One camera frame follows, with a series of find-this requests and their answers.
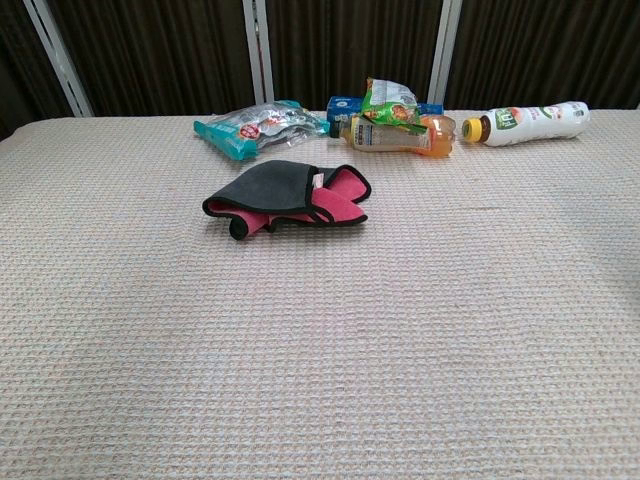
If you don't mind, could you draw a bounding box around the grey and pink cloth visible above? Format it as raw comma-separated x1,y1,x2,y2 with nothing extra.
201,159,373,242

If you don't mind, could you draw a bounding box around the beige woven tablecloth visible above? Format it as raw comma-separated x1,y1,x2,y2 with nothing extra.
0,108,640,480

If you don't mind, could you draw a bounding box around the clear bottle orange drink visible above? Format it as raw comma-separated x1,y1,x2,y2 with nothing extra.
328,113,457,159

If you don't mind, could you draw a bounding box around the teal clear snack packet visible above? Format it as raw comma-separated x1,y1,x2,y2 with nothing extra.
193,99,331,162

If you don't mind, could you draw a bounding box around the blue cardboard box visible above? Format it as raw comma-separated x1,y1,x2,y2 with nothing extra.
326,95,445,124

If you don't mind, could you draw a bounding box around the green snack bag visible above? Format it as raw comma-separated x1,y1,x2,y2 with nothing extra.
360,76,430,135

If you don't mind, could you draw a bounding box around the white bottle yellow cap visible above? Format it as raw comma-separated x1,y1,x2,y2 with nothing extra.
461,100,591,148

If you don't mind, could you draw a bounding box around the dark brown pleated curtain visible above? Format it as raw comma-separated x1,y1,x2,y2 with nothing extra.
0,0,640,141

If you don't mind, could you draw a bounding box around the white metal frame post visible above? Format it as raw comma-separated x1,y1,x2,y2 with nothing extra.
241,0,276,104
426,0,464,105
22,0,95,119

